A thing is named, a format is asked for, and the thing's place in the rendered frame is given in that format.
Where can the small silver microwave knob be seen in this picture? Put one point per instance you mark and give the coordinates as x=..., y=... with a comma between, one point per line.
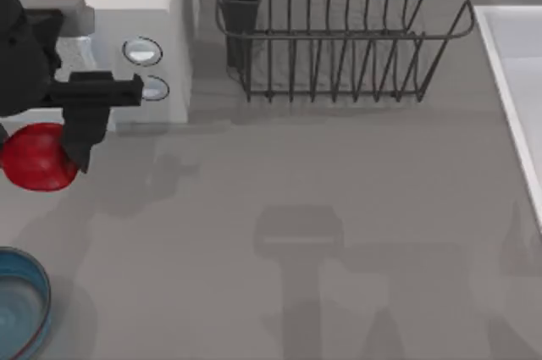
x=156, y=90

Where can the red apple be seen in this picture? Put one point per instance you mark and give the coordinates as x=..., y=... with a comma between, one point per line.
x=36, y=161

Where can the pale grey rounded box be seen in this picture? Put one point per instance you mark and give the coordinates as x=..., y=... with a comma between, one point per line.
x=59, y=4

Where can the blue bowl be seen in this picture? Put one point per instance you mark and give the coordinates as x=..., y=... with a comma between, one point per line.
x=19, y=309

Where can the large silver microwave knob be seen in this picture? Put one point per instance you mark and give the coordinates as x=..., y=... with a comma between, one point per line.
x=142, y=51

